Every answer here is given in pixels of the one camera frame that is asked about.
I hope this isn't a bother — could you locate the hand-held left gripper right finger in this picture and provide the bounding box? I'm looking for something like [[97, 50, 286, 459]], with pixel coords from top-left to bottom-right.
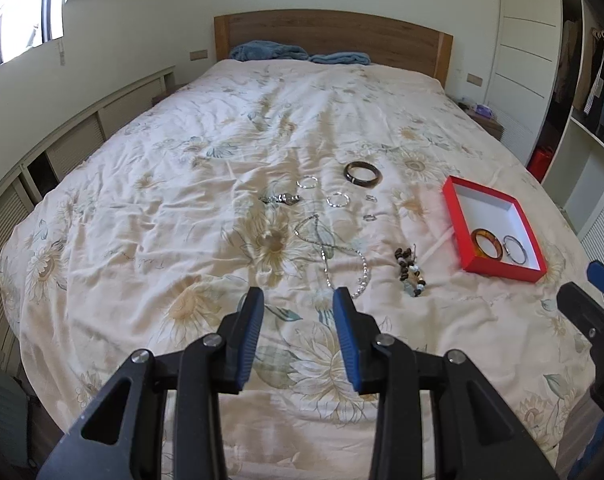
[[332, 287, 563, 480]]

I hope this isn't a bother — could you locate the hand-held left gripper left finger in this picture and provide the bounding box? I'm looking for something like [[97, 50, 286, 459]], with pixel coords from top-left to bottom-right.
[[34, 286, 265, 480]]

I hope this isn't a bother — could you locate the white pearl strand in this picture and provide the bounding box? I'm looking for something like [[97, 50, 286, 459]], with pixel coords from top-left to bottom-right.
[[351, 252, 373, 297]]

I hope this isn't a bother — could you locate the silver chain necklace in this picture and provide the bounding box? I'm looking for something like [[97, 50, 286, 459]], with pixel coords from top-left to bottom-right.
[[294, 214, 368, 288]]

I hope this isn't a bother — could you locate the brown and white beaded bracelet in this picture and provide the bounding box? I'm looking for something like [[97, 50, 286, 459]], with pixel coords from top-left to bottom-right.
[[394, 246, 428, 299]]

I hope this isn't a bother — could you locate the silver bangle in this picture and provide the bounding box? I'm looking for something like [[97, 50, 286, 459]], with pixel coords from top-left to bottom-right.
[[503, 235, 529, 264]]

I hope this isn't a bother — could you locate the amber bangle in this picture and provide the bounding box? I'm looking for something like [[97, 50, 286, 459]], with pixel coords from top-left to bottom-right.
[[470, 228, 504, 261]]

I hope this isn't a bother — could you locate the silver link bracelet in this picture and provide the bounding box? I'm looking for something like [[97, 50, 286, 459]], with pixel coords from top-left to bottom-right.
[[260, 192, 302, 206]]

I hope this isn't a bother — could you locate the red jewelry box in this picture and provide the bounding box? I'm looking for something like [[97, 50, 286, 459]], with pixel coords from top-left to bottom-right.
[[442, 176, 549, 285]]

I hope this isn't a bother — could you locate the open white wardrobe shelving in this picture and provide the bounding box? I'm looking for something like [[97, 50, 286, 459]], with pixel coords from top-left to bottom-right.
[[541, 0, 604, 241]]

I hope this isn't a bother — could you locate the red bag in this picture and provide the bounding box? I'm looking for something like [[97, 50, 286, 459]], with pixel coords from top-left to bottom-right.
[[527, 146, 554, 184]]

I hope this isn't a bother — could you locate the floral cream blanket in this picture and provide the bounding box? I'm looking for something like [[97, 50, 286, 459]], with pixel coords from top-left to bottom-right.
[[0, 57, 600, 480]]

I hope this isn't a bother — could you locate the dark brown bangle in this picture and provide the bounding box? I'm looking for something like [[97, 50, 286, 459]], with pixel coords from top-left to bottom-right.
[[344, 161, 384, 188]]

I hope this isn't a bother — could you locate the brown nightstand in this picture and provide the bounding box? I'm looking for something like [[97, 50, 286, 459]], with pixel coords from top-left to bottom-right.
[[457, 100, 505, 142]]

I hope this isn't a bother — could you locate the white wardrobe door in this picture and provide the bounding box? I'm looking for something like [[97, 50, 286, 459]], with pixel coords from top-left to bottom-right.
[[492, 0, 563, 171]]

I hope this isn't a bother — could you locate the flat blue pillow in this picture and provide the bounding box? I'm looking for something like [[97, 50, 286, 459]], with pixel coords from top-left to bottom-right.
[[308, 51, 372, 66]]

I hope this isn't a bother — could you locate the blue folded blanket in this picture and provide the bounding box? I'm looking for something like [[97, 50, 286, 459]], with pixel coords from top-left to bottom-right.
[[230, 40, 311, 63]]

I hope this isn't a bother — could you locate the wooden bed headboard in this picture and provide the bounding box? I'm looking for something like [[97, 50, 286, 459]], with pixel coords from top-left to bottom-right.
[[213, 9, 454, 87]]

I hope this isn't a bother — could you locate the window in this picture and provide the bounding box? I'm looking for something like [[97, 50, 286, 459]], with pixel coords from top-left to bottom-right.
[[0, 0, 95, 78]]

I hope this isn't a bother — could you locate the low slatted wall cabinet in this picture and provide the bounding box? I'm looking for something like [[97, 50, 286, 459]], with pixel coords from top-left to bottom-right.
[[0, 65, 178, 376]]

